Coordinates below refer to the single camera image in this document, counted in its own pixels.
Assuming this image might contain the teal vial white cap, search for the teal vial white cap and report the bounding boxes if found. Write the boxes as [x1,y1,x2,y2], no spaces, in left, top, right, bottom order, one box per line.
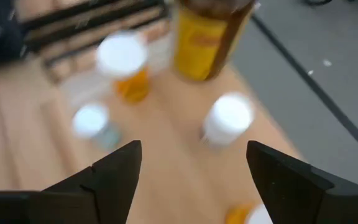
[71,103,122,152]

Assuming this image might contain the wooden shelf black legs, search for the wooden shelf black legs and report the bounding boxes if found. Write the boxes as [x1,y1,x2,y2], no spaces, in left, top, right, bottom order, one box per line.
[39,18,306,224]

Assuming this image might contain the orange vial white cap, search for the orange vial white cap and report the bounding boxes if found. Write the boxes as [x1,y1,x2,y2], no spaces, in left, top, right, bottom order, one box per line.
[224,202,275,224]
[95,30,151,104]

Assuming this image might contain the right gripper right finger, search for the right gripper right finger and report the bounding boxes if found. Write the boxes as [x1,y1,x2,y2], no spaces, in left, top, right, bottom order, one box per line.
[246,140,358,224]

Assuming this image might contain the brown bottle yellow cap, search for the brown bottle yellow cap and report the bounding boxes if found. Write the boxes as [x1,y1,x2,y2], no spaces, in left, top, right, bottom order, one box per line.
[169,0,257,82]

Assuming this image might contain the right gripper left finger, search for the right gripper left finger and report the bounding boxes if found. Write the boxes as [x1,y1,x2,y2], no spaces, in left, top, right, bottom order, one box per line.
[44,140,143,224]

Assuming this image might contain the pink vial white cap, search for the pink vial white cap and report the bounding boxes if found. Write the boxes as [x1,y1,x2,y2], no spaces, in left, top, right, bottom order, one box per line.
[199,92,255,152]

